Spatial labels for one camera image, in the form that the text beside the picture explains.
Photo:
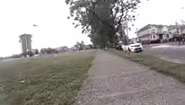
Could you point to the dark car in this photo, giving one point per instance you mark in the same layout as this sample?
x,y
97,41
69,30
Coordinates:
x,y
118,47

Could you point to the row of large trees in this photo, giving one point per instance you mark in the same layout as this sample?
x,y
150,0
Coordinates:
x,y
105,17

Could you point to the grey concrete pavement path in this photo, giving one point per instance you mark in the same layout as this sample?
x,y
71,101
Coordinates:
x,y
117,82

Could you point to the distant line of trees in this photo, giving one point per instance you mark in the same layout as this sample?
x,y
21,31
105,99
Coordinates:
x,y
53,50

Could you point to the white car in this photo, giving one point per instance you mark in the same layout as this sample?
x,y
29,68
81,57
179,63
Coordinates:
x,y
135,47

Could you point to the wide grass field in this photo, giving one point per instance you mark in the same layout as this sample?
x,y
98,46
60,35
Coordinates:
x,y
40,81

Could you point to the pale house with porch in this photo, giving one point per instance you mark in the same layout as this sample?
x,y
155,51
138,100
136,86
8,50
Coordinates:
x,y
153,33

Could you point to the tall tower building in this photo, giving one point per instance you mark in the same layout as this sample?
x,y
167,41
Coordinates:
x,y
26,42

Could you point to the grass verge strip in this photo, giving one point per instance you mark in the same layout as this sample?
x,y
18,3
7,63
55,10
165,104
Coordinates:
x,y
169,67

